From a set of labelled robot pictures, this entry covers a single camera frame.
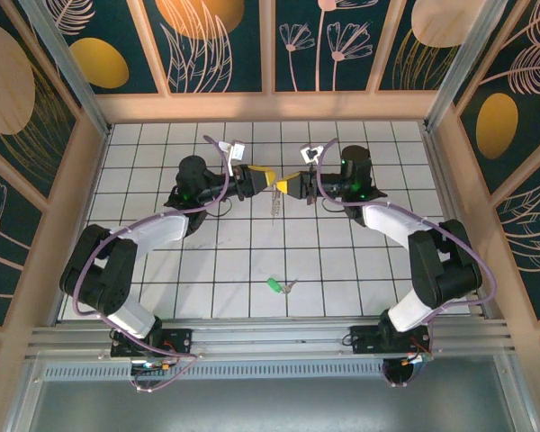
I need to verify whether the silver keyring with chain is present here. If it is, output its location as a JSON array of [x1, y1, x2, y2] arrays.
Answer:
[[269, 180, 284, 227]]

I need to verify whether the green capped key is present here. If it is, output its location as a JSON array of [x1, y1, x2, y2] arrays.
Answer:
[[266, 277, 299, 296]]

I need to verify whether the black base plate left arm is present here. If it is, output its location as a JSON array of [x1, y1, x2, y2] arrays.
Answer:
[[110, 327, 194, 360]]

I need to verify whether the black base plate right arm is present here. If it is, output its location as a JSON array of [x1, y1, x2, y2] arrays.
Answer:
[[349, 324, 433, 356]]

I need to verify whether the small circuit board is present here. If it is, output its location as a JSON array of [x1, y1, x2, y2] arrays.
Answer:
[[402, 349, 434, 365], [130, 358, 175, 374]]

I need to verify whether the aluminium side rail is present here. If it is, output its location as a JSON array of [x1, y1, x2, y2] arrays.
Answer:
[[420, 128, 494, 320]]

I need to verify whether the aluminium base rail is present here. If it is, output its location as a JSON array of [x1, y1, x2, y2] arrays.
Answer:
[[26, 317, 514, 361]]

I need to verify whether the aluminium corner post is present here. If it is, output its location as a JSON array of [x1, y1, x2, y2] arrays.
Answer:
[[423, 0, 510, 132], [17, 0, 114, 139]]

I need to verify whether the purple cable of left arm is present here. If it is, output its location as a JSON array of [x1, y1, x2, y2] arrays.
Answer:
[[71, 134, 231, 393]]

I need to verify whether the perforated metal cable tray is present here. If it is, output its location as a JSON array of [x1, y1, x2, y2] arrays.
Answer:
[[40, 359, 505, 383]]

